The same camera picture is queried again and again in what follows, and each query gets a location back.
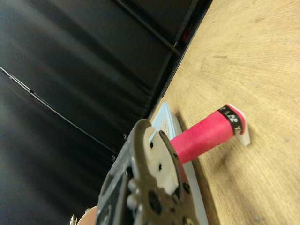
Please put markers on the blue litter tray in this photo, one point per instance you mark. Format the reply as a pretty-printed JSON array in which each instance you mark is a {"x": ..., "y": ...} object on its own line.
[{"x": 199, "y": 199}]

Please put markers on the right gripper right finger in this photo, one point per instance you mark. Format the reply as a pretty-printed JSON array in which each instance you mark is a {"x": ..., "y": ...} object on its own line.
[{"x": 164, "y": 164}]

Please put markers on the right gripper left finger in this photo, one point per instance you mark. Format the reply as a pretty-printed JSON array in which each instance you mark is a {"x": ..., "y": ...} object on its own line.
[{"x": 139, "y": 145}]

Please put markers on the curtain stand pole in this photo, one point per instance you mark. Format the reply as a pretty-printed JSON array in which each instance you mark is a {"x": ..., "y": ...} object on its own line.
[
  {"x": 150, "y": 28},
  {"x": 70, "y": 120}
]

